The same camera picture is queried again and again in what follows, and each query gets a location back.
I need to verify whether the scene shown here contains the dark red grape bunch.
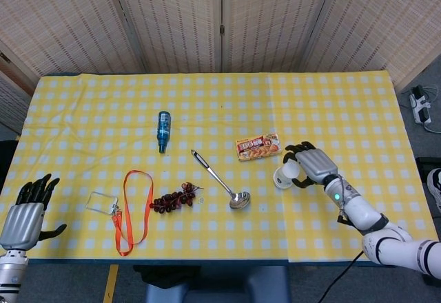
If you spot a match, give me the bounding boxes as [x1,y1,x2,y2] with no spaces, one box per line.
[149,181,204,215]

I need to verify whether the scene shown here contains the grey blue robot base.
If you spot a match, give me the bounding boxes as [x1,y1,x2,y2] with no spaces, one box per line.
[144,264,290,303]

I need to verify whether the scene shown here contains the curry roux box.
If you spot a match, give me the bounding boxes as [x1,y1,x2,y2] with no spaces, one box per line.
[235,132,283,163]

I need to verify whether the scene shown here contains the steel ladle black handle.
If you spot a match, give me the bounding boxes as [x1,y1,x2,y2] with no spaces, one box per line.
[190,149,251,211]

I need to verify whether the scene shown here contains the white power strip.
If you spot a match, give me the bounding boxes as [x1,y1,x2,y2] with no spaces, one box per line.
[409,85,433,125]

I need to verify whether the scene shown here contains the clear badge holder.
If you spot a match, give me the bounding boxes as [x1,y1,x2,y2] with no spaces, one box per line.
[85,191,120,214]

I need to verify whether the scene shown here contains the white paper cup flower print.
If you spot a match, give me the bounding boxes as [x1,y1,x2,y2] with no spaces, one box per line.
[273,167,294,191]

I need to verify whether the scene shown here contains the black white sneaker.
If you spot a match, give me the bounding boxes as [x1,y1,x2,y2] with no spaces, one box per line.
[427,167,441,214]

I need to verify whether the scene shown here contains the orange lanyard strap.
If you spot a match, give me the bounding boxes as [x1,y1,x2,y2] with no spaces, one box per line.
[112,169,154,258]

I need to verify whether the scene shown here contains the blue spray bottle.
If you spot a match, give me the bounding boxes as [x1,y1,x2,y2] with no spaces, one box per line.
[157,110,172,154]

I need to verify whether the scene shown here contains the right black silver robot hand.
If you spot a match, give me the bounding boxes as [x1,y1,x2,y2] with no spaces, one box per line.
[283,140,339,189]

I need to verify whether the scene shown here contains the woven folding screen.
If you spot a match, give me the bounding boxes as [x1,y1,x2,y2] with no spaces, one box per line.
[0,0,441,135]

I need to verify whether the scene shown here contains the yellow checkered tablecloth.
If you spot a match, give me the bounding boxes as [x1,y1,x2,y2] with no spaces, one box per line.
[267,70,441,264]
[0,74,289,261]

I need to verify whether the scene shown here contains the black power cable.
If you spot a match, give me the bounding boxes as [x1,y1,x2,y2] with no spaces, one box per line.
[322,250,365,303]

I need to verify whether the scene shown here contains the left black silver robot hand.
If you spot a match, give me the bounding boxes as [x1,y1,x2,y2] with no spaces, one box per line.
[0,174,68,251]

